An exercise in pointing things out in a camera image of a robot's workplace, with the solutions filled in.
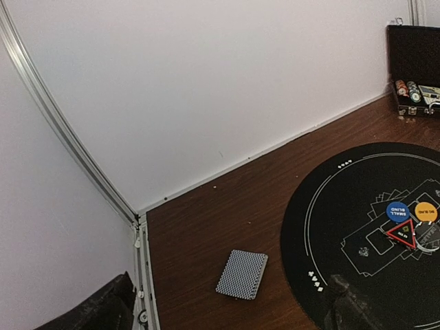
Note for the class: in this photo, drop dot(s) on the green chip row in case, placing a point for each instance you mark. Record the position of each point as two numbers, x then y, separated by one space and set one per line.
414 92

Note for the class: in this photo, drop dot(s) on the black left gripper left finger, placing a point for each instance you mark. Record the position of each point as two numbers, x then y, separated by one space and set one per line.
111 307

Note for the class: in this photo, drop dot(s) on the aluminium frame post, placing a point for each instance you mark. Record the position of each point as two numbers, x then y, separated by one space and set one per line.
413 9
146 312

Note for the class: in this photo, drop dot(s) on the red triangular all-in marker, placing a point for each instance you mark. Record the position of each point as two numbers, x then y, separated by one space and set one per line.
404 233

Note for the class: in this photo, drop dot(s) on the round black poker mat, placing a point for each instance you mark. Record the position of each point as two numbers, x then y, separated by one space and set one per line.
336 223

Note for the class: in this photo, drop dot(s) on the card deck in case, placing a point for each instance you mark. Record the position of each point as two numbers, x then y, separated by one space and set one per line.
430 94

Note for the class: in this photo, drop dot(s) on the red chip row in case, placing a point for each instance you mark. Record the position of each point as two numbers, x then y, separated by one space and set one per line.
401 88

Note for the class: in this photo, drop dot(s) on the clear round dealer button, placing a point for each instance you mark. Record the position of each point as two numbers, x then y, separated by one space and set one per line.
426 236

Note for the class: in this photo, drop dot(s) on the aluminium frame post right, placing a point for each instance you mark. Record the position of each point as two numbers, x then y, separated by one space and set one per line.
413 9

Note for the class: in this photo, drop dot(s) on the blue patterned card deck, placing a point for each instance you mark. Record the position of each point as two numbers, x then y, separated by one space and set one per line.
242 274

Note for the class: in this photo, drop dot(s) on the blue small blind button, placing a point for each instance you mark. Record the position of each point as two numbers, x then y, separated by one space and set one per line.
397 212

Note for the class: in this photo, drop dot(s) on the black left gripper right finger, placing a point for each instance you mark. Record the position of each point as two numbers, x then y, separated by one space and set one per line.
347 307

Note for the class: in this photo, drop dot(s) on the black poker chip case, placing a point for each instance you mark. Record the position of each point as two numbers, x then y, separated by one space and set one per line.
413 55

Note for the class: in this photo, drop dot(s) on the aluminium frame post left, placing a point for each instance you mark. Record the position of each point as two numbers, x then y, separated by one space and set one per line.
146 312

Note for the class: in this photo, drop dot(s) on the yellow big blind button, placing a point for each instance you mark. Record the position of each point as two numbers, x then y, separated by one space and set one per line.
426 212

